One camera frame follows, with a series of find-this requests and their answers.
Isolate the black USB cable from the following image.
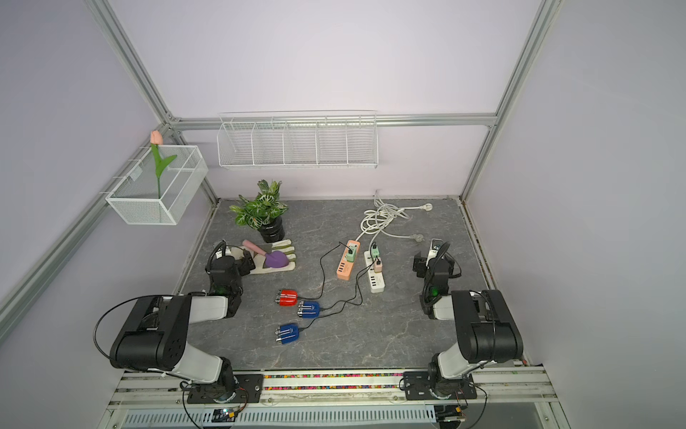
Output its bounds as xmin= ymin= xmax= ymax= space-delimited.
xmin=318 ymin=248 xmax=376 ymax=315
xmin=297 ymin=262 xmax=379 ymax=331
xmin=297 ymin=242 xmax=352 ymax=301

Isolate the red electric shaver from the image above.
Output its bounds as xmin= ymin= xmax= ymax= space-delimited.
xmin=275 ymin=290 xmax=298 ymax=307

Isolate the pink artificial tulip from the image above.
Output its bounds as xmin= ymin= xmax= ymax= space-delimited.
xmin=150 ymin=130 xmax=177 ymax=199

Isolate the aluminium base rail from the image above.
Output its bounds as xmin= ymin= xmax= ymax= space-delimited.
xmin=109 ymin=366 xmax=558 ymax=409

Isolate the white power strip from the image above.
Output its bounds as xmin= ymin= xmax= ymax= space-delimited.
xmin=364 ymin=251 xmax=385 ymax=294

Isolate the cream hand-shaped holder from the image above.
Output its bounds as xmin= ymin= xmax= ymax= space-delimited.
xmin=242 ymin=240 xmax=297 ymax=275

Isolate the pink stick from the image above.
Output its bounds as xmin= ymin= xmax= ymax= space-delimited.
xmin=242 ymin=240 xmax=266 ymax=256

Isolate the potted green plant black vase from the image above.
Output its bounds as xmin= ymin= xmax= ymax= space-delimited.
xmin=230 ymin=180 xmax=289 ymax=243

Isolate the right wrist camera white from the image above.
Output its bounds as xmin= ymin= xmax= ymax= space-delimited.
xmin=427 ymin=239 xmax=444 ymax=264

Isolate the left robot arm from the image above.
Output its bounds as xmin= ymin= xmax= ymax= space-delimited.
xmin=92 ymin=241 xmax=255 ymax=403

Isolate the white wire basket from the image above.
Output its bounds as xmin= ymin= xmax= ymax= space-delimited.
xmin=105 ymin=145 xmax=208 ymax=225

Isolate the long white wire shelf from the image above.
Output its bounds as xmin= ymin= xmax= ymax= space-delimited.
xmin=217 ymin=110 xmax=379 ymax=169

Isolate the orange power strip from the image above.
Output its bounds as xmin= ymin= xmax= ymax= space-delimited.
xmin=336 ymin=241 xmax=360 ymax=281

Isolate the white power cord bundle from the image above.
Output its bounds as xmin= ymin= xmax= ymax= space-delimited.
xmin=354 ymin=188 xmax=434 ymax=245

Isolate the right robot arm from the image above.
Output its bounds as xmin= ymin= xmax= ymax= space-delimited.
xmin=398 ymin=239 xmax=523 ymax=400

